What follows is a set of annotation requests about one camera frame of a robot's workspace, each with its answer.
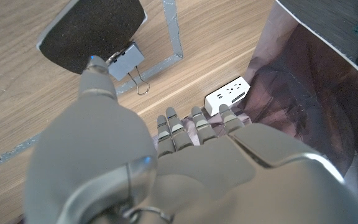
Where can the printed sofa backdrop curtain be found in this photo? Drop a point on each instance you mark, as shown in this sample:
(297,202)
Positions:
(306,109)

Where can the grey tape rectangle outline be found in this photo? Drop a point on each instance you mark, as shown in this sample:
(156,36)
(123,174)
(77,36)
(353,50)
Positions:
(172,31)

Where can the white power strip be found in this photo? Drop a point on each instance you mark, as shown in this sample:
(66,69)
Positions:
(225,96)

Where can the black felt eraser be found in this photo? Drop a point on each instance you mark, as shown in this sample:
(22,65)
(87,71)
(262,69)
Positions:
(92,28)

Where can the grey paper clamp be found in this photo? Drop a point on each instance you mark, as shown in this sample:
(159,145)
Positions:
(126,60)

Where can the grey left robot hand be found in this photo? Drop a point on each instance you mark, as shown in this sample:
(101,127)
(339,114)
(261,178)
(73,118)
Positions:
(110,155)

